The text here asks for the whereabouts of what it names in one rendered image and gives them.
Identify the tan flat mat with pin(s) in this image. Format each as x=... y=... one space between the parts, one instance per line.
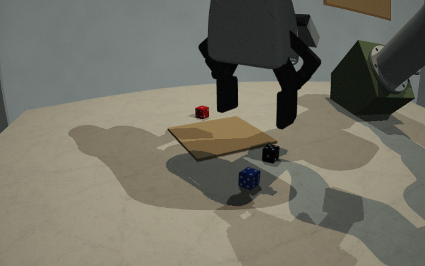
x=214 y=138

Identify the red die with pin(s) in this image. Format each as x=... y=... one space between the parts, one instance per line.
x=202 y=112

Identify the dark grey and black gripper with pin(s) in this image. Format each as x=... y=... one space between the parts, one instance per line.
x=257 y=33

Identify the blue die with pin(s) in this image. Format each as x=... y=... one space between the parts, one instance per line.
x=249 y=178

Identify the black die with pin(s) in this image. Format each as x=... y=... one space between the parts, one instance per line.
x=270 y=153

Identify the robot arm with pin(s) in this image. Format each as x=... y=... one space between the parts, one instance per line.
x=393 y=63

